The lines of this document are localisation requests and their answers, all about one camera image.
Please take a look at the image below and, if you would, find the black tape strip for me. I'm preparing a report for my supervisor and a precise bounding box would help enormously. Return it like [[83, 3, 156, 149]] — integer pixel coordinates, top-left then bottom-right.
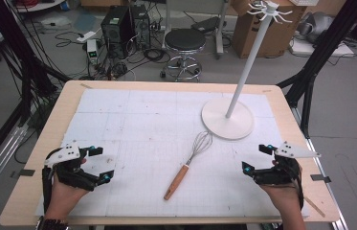
[[10, 168, 36, 179], [309, 173, 332, 184]]

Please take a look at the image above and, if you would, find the white grid paper mat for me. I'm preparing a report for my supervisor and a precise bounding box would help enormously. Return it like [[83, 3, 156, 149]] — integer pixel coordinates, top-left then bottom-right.
[[35, 88, 311, 219]]

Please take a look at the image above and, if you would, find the brown cardboard box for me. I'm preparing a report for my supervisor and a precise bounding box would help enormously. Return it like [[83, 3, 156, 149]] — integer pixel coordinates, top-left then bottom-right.
[[231, 0, 308, 59]]

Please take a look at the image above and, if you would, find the white hook rack stand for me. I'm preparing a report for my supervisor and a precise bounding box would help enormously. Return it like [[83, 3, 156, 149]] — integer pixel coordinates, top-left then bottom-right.
[[200, 0, 295, 141]]

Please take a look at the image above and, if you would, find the grey metal stand leg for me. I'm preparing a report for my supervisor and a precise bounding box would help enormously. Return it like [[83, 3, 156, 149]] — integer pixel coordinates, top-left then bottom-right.
[[213, 0, 232, 60]]

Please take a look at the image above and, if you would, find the flat white board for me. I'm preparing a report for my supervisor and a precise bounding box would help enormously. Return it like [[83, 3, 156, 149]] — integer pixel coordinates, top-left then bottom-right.
[[288, 37, 356, 58]]

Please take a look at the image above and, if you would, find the thin wooden stick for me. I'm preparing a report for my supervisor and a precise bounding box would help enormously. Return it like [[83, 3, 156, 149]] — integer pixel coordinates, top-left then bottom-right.
[[303, 195, 326, 219]]

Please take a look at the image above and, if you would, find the person's right hand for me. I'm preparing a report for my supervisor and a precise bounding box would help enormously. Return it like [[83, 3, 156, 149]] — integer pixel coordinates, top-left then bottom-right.
[[259, 159, 304, 219]]

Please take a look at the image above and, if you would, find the large black computer tower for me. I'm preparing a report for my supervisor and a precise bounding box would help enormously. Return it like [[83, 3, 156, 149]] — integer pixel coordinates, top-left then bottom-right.
[[100, 6, 136, 60]]

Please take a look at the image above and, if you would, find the wire whisk with wooden handle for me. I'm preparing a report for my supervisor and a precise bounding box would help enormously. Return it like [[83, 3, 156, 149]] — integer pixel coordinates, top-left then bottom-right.
[[163, 130, 214, 201]]

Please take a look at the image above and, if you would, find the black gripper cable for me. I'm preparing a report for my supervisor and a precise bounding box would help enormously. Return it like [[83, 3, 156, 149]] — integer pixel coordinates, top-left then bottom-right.
[[41, 166, 54, 213], [292, 163, 305, 211]]

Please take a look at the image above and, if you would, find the white power strip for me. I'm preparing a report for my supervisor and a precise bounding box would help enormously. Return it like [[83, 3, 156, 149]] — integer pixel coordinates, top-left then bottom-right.
[[76, 30, 98, 44]]

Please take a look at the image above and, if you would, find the grey bag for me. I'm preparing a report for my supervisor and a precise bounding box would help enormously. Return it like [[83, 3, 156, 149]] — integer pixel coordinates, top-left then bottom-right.
[[296, 11, 335, 44]]

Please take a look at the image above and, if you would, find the slim black computer tower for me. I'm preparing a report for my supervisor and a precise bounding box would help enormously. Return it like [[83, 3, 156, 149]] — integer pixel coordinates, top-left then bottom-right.
[[130, 4, 152, 51]]

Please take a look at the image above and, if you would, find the black round stool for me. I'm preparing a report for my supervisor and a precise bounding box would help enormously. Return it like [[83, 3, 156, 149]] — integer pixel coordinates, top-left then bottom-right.
[[160, 28, 207, 82]]

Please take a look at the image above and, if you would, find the black metal frame stand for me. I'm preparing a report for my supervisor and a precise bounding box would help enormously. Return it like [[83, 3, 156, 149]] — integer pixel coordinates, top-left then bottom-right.
[[0, 0, 73, 180], [276, 0, 357, 139]]

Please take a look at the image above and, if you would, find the dark beaded bracelet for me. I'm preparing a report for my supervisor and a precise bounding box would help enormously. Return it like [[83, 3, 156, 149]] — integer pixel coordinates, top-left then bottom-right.
[[36, 216, 72, 230]]

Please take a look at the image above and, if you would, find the small device with green display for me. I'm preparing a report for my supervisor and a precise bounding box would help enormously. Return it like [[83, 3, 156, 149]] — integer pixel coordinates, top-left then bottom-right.
[[85, 38, 100, 65]]

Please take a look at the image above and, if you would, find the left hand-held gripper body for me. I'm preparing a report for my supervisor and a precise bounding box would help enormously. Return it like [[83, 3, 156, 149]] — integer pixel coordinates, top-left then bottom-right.
[[43, 140, 98, 193]]

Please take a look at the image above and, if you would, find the flat black bag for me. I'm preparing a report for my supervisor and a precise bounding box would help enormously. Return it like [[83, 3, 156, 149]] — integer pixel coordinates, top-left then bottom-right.
[[190, 15, 221, 35]]

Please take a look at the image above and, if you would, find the coiled black cable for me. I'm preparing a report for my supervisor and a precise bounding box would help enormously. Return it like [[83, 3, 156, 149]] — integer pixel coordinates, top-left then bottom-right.
[[143, 47, 168, 64]]

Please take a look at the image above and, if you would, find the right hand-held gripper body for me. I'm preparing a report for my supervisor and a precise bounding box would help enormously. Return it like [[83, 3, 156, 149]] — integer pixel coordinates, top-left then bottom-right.
[[251, 141, 323, 187]]

